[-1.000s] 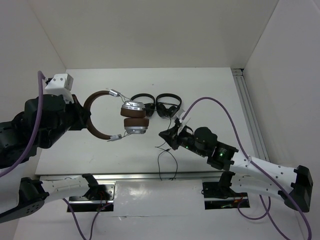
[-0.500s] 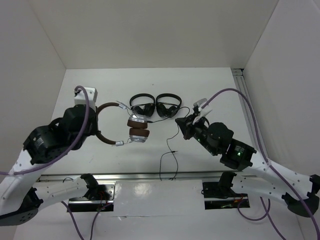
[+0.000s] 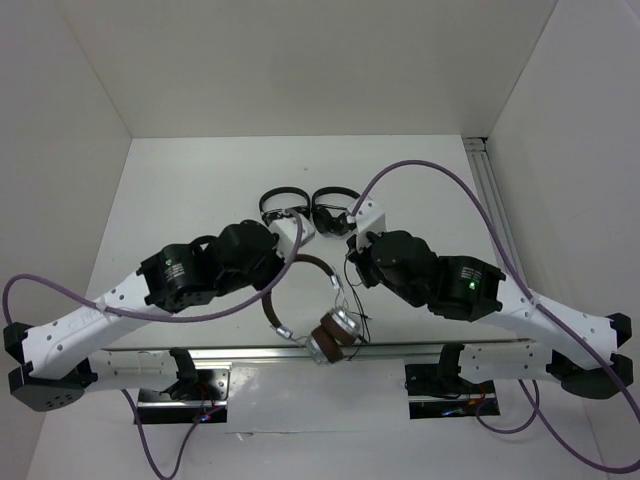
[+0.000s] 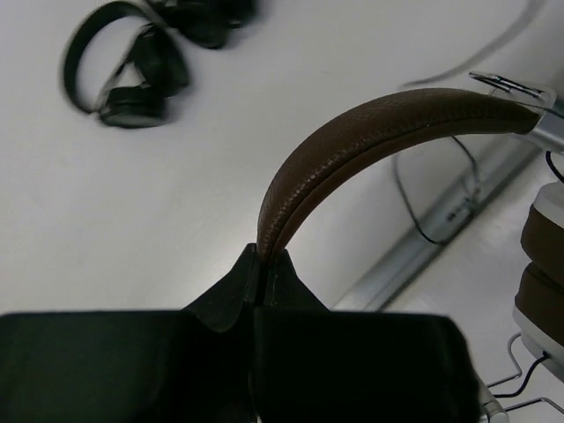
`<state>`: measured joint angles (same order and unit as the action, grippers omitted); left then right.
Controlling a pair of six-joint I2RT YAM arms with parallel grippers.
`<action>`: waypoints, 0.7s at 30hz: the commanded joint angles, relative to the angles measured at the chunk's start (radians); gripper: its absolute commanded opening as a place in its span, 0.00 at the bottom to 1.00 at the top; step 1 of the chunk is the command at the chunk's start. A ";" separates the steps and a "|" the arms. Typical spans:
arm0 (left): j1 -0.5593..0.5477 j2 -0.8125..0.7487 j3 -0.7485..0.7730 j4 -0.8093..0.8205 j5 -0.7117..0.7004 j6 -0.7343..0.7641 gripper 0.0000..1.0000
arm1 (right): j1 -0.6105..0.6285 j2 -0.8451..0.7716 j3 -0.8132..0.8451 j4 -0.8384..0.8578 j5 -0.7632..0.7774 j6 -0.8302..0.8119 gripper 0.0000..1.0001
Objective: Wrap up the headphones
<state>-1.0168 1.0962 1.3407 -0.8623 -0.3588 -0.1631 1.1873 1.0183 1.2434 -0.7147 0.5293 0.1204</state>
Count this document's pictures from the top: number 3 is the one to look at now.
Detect black headphones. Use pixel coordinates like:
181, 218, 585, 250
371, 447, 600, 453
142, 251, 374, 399
258, 186, 311, 226
311, 186, 360, 237

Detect aluminium table edge rail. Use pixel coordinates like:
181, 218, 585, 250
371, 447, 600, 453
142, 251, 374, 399
99, 340, 534, 369

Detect brown silver headphones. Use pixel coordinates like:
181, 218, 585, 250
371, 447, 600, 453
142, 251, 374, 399
261, 254, 369, 364

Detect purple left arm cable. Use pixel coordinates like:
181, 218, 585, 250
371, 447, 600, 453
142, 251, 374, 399
3, 212, 304, 480

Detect black headphones right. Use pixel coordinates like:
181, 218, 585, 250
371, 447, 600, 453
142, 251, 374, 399
311, 186, 360, 237

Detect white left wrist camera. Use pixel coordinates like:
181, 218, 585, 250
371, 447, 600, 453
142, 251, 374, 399
268, 216, 316, 259

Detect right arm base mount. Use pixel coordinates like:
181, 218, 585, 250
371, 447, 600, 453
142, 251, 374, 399
404, 364, 500, 420

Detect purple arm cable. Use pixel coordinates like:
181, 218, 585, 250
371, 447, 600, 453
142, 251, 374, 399
349, 159, 636, 474
3, 212, 304, 480

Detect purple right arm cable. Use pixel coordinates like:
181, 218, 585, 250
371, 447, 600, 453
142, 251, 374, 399
349, 159, 636, 474

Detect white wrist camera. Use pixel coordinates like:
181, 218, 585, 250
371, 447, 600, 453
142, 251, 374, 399
268, 216, 316, 259
347, 197, 386, 235

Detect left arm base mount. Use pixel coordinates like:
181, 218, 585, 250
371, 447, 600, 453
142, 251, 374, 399
136, 348, 231, 425

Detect black headphones left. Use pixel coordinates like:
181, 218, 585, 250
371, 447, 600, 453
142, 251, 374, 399
258, 186, 311, 226

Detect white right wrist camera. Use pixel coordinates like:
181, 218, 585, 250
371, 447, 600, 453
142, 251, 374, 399
347, 197, 386, 235

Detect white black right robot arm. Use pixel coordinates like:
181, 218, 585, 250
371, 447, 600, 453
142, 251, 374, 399
346, 231, 634, 400

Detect aluminium corner frame rail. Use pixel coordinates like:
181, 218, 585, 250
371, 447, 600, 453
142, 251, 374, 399
462, 137, 527, 284

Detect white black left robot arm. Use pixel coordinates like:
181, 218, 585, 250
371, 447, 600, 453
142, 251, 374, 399
3, 220, 285, 412

